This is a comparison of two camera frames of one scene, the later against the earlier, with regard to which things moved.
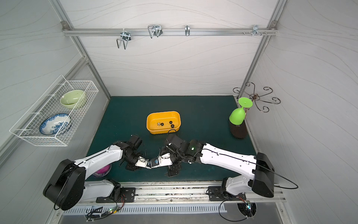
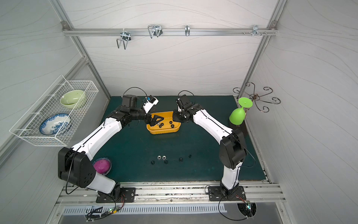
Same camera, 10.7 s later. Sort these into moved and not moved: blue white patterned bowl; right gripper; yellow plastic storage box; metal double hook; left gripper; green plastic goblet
Moved: right gripper; left gripper
Not moved: blue white patterned bowl; green plastic goblet; metal double hook; yellow plastic storage box
